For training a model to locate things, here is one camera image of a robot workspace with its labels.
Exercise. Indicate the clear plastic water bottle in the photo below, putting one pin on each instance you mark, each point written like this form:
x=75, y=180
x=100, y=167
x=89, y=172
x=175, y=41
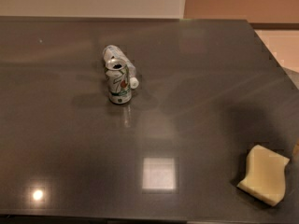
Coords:
x=114, y=52

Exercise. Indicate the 7up soda can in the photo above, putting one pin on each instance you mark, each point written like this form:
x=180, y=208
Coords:
x=119, y=89

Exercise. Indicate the yellow sponge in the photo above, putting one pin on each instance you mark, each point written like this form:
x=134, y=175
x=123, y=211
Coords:
x=265, y=175

